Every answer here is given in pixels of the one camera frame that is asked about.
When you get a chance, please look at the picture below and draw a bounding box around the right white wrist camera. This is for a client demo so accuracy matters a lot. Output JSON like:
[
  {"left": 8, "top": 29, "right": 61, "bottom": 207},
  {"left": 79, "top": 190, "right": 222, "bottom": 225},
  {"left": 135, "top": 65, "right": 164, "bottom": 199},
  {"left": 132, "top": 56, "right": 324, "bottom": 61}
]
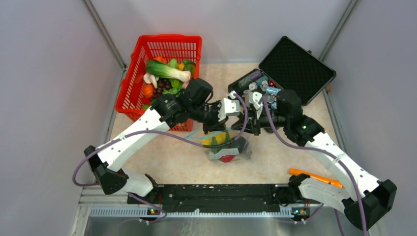
[{"left": 244, "top": 90, "right": 263, "bottom": 119}]

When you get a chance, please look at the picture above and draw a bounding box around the red plastic basket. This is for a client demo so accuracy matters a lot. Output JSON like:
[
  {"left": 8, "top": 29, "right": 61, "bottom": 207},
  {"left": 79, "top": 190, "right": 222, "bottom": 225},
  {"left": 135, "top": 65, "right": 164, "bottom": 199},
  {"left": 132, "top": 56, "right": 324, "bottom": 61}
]
[{"left": 115, "top": 34, "right": 202, "bottom": 121}]

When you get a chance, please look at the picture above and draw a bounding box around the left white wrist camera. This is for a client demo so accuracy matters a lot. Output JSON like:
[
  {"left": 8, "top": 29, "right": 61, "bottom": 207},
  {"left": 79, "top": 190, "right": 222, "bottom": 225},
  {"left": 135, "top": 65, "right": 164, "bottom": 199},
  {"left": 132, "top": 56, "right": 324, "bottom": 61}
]
[{"left": 218, "top": 91, "right": 241, "bottom": 121}]

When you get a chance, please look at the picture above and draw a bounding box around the orange toy carrot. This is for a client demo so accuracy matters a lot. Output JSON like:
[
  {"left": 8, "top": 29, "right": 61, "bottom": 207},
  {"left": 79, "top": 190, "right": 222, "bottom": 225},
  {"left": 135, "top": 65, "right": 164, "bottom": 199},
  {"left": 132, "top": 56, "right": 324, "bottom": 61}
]
[{"left": 289, "top": 168, "right": 344, "bottom": 188}]

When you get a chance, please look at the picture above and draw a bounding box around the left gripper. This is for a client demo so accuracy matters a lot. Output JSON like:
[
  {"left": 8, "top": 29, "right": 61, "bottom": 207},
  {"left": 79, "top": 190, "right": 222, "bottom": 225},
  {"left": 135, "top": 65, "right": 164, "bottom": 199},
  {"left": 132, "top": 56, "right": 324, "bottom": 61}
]
[{"left": 189, "top": 99, "right": 229, "bottom": 134}]

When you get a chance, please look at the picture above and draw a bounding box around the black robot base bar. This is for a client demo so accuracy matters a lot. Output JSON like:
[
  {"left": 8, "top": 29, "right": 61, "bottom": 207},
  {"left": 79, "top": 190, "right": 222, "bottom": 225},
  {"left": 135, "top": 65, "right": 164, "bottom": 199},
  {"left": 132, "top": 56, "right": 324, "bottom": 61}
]
[{"left": 143, "top": 184, "right": 312, "bottom": 213}]

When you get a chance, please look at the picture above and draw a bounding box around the white mushroom toy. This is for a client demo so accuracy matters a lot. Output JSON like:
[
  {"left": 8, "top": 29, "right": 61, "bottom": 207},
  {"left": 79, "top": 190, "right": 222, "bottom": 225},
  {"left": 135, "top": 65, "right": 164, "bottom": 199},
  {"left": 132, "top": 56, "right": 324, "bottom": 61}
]
[{"left": 143, "top": 73, "right": 159, "bottom": 89}]

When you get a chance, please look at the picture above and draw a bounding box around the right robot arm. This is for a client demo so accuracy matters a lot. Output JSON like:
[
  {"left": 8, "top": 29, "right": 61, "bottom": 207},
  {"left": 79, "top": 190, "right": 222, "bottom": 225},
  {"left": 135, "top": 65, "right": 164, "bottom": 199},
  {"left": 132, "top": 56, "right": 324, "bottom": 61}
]
[{"left": 242, "top": 89, "right": 397, "bottom": 233}]

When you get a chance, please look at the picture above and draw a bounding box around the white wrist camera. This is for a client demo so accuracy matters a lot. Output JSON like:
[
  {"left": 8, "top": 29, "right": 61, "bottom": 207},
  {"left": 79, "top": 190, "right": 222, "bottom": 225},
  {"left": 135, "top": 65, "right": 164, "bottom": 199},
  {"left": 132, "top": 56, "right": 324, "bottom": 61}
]
[
  {"left": 244, "top": 90, "right": 263, "bottom": 119},
  {"left": 218, "top": 91, "right": 241, "bottom": 121}
]

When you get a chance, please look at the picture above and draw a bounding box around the yellow bell pepper toy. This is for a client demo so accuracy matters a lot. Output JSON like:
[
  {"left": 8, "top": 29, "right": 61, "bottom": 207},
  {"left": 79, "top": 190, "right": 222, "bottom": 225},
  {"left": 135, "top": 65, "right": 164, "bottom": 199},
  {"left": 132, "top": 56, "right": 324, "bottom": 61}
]
[{"left": 200, "top": 132, "right": 231, "bottom": 146}]

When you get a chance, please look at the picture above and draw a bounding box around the dark purple grapes toy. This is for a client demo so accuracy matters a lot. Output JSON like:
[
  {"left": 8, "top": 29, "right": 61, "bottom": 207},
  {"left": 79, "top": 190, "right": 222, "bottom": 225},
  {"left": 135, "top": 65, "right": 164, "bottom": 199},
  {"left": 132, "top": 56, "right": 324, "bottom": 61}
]
[{"left": 152, "top": 78, "right": 173, "bottom": 99}]

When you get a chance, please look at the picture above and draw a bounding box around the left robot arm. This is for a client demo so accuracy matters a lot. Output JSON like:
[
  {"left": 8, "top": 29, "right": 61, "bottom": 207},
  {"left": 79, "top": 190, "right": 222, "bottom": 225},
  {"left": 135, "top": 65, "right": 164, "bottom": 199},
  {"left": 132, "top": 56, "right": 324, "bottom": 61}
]
[{"left": 82, "top": 78, "right": 241, "bottom": 203}]

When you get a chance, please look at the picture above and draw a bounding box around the green bok choy toy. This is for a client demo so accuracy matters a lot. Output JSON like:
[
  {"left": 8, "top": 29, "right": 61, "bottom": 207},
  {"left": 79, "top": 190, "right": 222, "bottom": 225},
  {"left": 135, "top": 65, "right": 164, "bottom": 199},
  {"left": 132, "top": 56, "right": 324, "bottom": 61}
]
[{"left": 145, "top": 60, "right": 192, "bottom": 83}]

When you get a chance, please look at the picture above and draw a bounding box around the green chili pepper toy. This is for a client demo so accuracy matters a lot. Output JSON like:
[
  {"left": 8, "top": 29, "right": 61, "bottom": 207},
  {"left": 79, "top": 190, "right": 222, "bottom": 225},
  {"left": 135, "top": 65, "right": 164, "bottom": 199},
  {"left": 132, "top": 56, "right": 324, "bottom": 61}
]
[{"left": 210, "top": 135, "right": 230, "bottom": 154}]

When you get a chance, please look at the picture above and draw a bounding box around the orange fruit toy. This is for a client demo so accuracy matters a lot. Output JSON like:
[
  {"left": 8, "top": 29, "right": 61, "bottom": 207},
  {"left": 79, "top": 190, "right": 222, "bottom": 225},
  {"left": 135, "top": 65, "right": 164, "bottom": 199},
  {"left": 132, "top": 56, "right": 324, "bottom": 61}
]
[{"left": 153, "top": 57, "right": 167, "bottom": 63}]

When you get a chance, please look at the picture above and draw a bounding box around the clear zip top bag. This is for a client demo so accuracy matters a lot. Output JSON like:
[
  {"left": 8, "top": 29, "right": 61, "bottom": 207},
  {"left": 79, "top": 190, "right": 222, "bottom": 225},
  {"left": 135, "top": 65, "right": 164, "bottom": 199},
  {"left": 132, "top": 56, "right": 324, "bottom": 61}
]
[{"left": 184, "top": 128, "right": 252, "bottom": 163}]

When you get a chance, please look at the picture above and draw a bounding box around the red pomegranate toy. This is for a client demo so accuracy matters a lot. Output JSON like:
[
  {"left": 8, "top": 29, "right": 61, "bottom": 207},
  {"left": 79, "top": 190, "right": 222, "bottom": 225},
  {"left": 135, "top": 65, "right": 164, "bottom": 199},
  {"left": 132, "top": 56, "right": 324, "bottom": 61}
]
[{"left": 219, "top": 155, "right": 235, "bottom": 163}]

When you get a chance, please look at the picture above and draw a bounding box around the orange pumpkin toy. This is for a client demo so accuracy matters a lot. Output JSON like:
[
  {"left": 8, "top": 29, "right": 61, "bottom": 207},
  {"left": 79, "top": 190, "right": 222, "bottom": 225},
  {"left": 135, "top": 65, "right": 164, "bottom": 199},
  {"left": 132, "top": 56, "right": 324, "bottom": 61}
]
[{"left": 142, "top": 84, "right": 155, "bottom": 99}]

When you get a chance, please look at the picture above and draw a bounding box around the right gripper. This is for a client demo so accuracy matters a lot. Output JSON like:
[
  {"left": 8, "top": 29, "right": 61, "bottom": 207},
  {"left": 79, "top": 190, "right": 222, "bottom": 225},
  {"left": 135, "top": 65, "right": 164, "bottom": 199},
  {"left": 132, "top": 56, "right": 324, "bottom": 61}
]
[{"left": 232, "top": 106, "right": 289, "bottom": 136}]

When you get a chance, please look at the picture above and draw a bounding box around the purple eggplant toy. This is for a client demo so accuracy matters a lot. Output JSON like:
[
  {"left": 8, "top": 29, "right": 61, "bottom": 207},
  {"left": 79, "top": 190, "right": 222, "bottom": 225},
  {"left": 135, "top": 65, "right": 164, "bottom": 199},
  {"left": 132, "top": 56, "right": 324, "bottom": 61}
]
[{"left": 229, "top": 137, "right": 249, "bottom": 155}]

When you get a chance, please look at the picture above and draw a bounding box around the black poker chip case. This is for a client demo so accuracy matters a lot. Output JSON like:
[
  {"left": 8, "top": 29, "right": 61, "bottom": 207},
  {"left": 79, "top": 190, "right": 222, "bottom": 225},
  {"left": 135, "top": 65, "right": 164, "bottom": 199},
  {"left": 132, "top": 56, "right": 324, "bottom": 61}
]
[{"left": 227, "top": 35, "right": 337, "bottom": 134}]

